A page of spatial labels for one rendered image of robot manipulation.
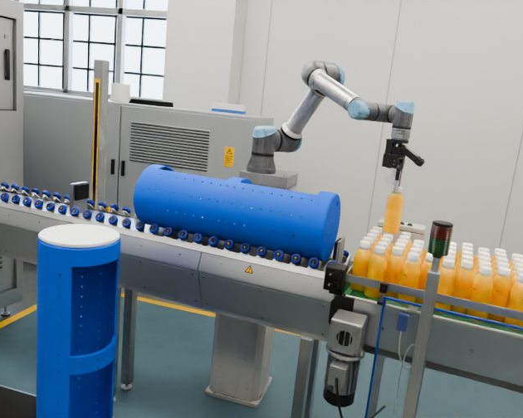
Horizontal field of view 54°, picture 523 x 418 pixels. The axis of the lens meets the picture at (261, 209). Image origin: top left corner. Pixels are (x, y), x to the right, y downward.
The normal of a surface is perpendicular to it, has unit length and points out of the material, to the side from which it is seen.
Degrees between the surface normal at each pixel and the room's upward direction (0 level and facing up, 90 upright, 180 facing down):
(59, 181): 90
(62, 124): 90
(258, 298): 110
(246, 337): 90
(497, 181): 90
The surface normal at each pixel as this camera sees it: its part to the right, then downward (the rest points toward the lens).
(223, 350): -0.28, 0.18
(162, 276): -0.40, 0.48
